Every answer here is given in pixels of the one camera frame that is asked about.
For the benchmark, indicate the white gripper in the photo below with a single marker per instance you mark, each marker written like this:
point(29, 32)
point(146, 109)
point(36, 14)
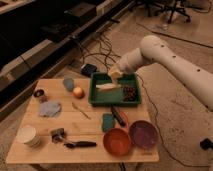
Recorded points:
point(129, 63)

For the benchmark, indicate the pale yellow banana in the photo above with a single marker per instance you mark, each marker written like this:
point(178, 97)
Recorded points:
point(107, 86)

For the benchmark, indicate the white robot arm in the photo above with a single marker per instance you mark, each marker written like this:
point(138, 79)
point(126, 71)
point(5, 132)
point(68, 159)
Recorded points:
point(153, 49)

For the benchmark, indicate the green plastic tray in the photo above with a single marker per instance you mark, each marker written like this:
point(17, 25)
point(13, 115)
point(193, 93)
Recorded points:
point(112, 97)

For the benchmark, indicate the dark grapes bunch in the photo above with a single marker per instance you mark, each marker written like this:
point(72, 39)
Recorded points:
point(129, 93)

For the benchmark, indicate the black power box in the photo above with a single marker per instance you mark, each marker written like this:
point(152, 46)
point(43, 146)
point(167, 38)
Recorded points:
point(88, 69)

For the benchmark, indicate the orange apple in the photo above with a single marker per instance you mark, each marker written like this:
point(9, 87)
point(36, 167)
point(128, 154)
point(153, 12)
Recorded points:
point(78, 92)

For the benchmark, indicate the blue grey cup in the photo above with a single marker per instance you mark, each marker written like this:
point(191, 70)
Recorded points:
point(68, 84)

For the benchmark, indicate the teal sponge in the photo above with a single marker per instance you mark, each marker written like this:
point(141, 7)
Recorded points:
point(108, 122)

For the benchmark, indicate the purple bowl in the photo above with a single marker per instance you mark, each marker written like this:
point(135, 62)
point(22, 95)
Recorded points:
point(143, 134)

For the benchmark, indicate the orange bowl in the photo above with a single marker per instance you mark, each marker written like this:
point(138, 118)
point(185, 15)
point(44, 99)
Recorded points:
point(117, 142)

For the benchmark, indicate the blue crumpled cloth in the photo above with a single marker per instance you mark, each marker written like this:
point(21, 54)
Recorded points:
point(49, 109)

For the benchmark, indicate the wooden table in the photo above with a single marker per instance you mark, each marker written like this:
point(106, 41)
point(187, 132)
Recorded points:
point(77, 127)

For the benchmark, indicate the small metal tin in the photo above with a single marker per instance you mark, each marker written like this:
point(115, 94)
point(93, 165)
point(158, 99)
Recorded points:
point(40, 95)

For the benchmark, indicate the small metal clip toy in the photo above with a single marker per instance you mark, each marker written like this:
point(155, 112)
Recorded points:
point(58, 135)

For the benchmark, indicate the office chair base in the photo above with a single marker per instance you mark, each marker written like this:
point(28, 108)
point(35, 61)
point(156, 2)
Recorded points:
point(170, 6)

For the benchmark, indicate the white paper cup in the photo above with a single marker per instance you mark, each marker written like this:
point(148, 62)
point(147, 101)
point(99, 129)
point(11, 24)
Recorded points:
point(28, 135)

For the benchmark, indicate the black object on floor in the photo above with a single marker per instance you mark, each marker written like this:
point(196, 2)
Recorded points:
point(206, 144)

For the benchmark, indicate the black handled utensil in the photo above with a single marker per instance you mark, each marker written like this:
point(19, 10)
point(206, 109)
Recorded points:
point(80, 144)

